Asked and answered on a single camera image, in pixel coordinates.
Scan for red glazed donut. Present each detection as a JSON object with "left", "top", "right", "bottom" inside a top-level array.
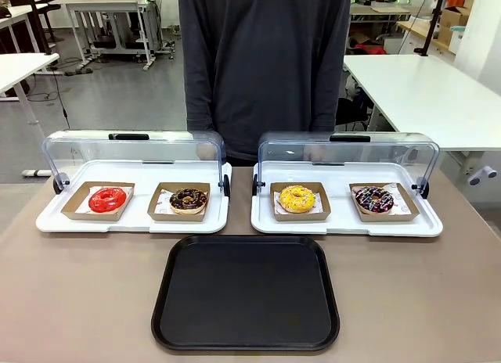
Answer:
[{"left": 88, "top": 186, "right": 128, "bottom": 214}]

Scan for black plastic serving tray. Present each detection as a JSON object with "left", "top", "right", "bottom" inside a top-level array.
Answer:
[{"left": 150, "top": 234, "right": 341, "bottom": 352}]

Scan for black floor cable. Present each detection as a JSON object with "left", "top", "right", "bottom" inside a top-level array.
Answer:
[{"left": 49, "top": 65, "right": 72, "bottom": 130}]

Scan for white round table fitting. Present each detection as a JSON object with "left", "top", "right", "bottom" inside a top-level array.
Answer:
[{"left": 467, "top": 165, "right": 498, "bottom": 186}]

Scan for wood-top workbench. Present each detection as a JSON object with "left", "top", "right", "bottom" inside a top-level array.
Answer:
[{"left": 396, "top": 20, "right": 455, "bottom": 56}]

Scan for clear hinged display lid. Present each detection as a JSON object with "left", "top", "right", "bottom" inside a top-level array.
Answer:
[
  {"left": 41, "top": 129, "right": 232, "bottom": 196},
  {"left": 252, "top": 131, "right": 442, "bottom": 199}
]

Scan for white table with leg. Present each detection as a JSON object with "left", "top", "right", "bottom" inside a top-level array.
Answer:
[{"left": 0, "top": 52, "right": 60, "bottom": 179}]

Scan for person's right hand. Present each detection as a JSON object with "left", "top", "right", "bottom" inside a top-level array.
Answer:
[{"left": 195, "top": 142, "right": 215, "bottom": 161}]

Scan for yellow sprinkled donut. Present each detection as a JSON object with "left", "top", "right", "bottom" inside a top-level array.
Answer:
[{"left": 278, "top": 185, "right": 317, "bottom": 214}]

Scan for person's left hand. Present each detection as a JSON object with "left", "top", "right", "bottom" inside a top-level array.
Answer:
[{"left": 307, "top": 142, "right": 328, "bottom": 163}]

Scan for chocolate donut with nuts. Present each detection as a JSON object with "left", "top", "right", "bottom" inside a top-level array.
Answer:
[{"left": 168, "top": 188, "right": 209, "bottom": 215}]

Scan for large white table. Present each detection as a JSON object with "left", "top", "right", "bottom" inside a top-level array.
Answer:
[{"left": 343, "top": 53, "right": 501, "bottom": 153}]

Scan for grey height-adjustable desk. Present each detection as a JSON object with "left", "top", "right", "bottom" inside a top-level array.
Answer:
[{"left": 49, "top": 0, "right": 164, "bottom": 71}]

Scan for person's dark grey sweater torso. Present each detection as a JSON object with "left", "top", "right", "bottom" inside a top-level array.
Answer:
[{"left": 176, "top": 0, "right": 352, "bottom": 167}]

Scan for white printed paper liner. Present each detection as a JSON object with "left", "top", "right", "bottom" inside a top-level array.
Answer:
[
  {"left": 273, "top": 190, "right": 324, "bottom": 215},
  {"left": 74, "top": 185, "right": 130, "bottom": 215},
  {"left": 351, "top": 182, "right": 412, "bottom": 215},
  {"left": 154, "top": 189, "right": 208, "bottom": 215}
]

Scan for white display case base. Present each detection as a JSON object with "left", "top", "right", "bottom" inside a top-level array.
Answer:
[
  {"left": 250, "top": 161, "right": 445, "bottom": 238},
  {"left": 34, "top": 159, "right": 232, "bottom": 235}
]

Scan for brown cardboard donut box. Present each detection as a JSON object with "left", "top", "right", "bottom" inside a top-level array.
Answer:
[
  {"left": 146, "top": 181, "right": 211, "bottom": 223},
  {"left": 348, "top": 182, "right": 421, "bottom": 223},
  {"left": 60, "top": 181, "right": 136, "bottom": 222},
  {"left": 269, "top": 181, "right": 332, "bottom": 222}
]

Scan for person's left forearm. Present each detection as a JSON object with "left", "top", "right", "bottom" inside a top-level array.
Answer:
[{"left": 308, "top": 61, "right": 345, "bottom": 145}]

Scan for black camera stand pole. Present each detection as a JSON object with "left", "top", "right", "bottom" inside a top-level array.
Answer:
[{"left": 413, "top": 0, "right": 448, "bottom": 57}]

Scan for dark donut with white stripes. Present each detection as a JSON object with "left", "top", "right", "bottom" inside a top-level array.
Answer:
[{"left": 353, "top": 185, "right": 395, "bottom": 215}]

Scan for brown cardboard shipping box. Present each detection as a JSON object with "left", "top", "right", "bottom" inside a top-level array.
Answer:
[{"left": 438, "top": 5, "right": 471, "bottom": 44}]

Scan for person's right forearm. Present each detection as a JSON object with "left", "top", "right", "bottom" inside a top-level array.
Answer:
[{"left": 183, "top": 61, "right": 217, "bottom": 145}]

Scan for black office chair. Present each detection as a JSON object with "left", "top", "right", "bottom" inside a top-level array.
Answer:
[{"left": 335, "top": 71, "right": 373, "bottom": 131}]

